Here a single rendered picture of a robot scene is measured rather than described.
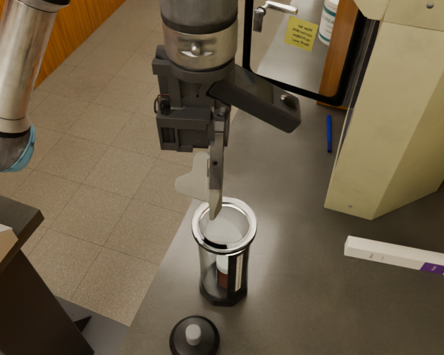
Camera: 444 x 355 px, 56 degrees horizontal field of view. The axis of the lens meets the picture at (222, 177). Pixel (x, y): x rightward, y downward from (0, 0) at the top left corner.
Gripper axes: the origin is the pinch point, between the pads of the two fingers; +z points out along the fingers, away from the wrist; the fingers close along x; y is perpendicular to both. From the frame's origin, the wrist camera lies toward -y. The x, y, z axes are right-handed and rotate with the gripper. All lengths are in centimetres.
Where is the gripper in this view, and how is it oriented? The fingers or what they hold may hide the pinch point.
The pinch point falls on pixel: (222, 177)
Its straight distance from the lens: 59.0
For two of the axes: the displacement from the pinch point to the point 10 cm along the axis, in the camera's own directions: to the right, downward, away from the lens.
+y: -10.0, -0.5, 0.5
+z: 0.0, 6.5, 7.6
